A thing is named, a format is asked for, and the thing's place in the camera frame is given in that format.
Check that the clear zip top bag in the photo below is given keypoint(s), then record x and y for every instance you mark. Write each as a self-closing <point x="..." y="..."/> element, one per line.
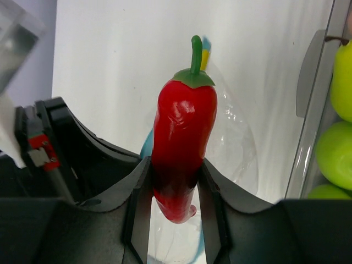
<point x="232" y="151"/>

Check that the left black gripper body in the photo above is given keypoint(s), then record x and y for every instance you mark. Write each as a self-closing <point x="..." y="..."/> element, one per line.
<point x="39" y="158"/>

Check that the clear plastic food bin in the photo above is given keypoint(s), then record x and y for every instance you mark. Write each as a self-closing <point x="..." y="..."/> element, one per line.
<point x="312" y="100"/>

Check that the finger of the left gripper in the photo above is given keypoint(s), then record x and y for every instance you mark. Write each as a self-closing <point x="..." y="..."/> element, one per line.
<point x="98" y="163"/>

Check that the green apple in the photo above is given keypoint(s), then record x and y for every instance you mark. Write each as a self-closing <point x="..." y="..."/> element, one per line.
<point x="328" y="192"/>
<point x="333" y="154"/>

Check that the red chili pepper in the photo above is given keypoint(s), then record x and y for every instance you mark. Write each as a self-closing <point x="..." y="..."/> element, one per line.
<point x="185" y="116"/>

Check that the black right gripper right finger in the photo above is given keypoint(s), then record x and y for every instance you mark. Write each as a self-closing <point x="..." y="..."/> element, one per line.
<point x="238" y="227"/>

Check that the green pear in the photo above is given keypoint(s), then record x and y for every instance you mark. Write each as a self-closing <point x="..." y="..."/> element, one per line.
<point x="340" y="92"/>

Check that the green apple front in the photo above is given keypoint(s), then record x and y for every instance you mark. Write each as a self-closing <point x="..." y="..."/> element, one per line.
<point x="328" y="192"/>

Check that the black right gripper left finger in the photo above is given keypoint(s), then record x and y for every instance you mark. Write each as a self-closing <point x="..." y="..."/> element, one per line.
<point x="112" y="227"/>

